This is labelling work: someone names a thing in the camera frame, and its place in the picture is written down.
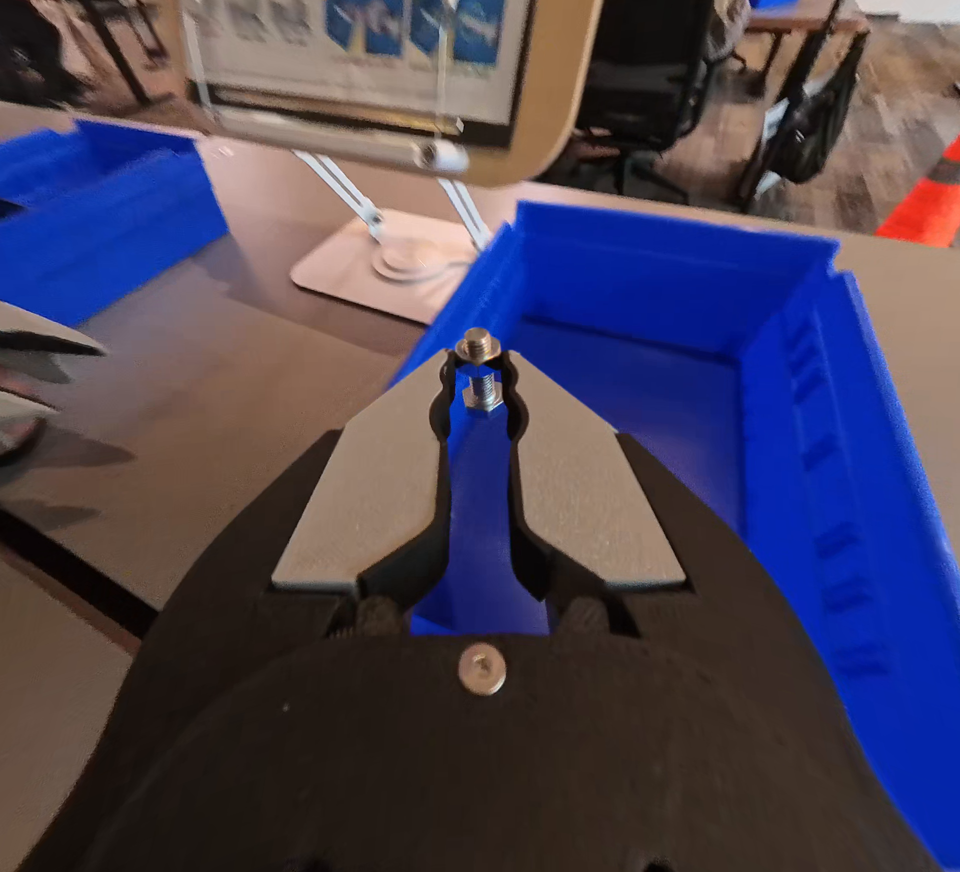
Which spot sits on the white instruction stand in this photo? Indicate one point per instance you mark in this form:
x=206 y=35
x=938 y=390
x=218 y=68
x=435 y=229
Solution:
x=559 y=62

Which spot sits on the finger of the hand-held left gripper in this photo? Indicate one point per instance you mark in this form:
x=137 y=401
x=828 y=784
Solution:
x=37 y=336
x=19 y=411

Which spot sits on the printed instruction sheet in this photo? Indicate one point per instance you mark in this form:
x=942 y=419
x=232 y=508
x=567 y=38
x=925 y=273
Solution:
x=300 y=74

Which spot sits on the black mesh office chair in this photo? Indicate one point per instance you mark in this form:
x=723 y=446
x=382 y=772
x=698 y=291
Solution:
x=645 y=25

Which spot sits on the orange traffic cone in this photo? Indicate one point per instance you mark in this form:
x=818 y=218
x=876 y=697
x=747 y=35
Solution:
x=926 y=205

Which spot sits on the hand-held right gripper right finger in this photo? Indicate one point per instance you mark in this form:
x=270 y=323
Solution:
x=592 y=505

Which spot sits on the black hanging bag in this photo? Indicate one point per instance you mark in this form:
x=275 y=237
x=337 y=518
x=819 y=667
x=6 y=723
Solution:
x=814 y=122

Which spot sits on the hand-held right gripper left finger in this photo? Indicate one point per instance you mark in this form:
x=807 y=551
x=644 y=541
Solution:
x=367 y=505

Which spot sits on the steel hex nut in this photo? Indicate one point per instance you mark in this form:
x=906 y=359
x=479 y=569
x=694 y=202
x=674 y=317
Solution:
x=478 y=362

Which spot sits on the blue bin with black divider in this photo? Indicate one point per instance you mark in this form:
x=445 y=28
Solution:
x=112 y=227

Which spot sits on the steel hex bolt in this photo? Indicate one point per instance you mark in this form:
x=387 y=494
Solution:
x=484 y=403

